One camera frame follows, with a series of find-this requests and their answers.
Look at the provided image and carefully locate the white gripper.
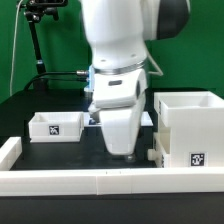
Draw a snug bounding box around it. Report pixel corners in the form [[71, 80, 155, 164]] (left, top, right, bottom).
[[92, 69, 147, 155]]

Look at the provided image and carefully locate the white drawer cabinet box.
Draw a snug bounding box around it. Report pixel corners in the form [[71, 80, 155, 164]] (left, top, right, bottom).
[[154, 91, 224, 168]]

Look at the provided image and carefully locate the white front drawer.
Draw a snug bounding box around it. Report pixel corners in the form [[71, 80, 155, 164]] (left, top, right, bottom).
[[147, 133, 170, 168]]

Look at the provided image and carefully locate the white drawer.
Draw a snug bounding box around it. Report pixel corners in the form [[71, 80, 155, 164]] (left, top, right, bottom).
[[28, 112, 84, 142], [147, 133, 170, 168]]

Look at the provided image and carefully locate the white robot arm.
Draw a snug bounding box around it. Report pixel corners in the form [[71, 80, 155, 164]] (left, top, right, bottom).
[[80, 0, 190, 155]]

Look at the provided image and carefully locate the white rear drawer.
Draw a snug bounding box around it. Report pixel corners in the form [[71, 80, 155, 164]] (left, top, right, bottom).
[[28, 112, 84, 142]]

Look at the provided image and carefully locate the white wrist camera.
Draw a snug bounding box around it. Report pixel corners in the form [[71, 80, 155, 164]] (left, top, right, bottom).
[[88, 103, 100, 123]]

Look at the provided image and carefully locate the white marker base plate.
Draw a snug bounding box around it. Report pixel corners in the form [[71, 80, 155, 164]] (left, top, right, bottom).
[[84, 112, 153, 127]]

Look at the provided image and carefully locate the black cable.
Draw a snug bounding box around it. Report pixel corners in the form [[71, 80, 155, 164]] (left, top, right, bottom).
[[23, 69, 90, 92]]

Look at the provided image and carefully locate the black camera stand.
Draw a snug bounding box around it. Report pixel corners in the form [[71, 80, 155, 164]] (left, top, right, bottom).
[[20, 0, 69, 92]]

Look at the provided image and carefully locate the white front fence wall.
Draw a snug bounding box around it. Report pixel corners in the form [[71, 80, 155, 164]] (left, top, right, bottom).
[[0, 167, 224, 196]]

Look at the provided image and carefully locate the white cable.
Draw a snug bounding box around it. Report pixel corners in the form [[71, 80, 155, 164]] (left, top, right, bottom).
[[9, 0, 26, 98]]

